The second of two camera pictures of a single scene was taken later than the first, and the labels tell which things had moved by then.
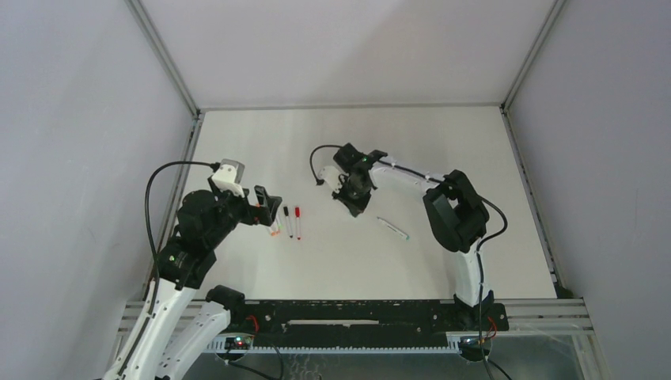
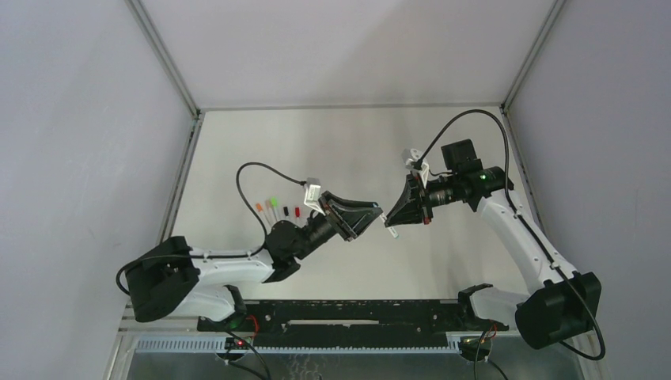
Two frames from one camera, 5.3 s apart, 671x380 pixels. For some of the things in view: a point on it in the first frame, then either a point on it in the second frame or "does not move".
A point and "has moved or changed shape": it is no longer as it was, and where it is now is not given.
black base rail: [366, 320] does not move
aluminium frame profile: [176, 195] does not move
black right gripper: [354, 198] -> [419, 197]
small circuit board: [239, 343] does not move
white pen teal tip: [393, 228] has moved or changed shape
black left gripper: [254, 207] -> [337, 216]
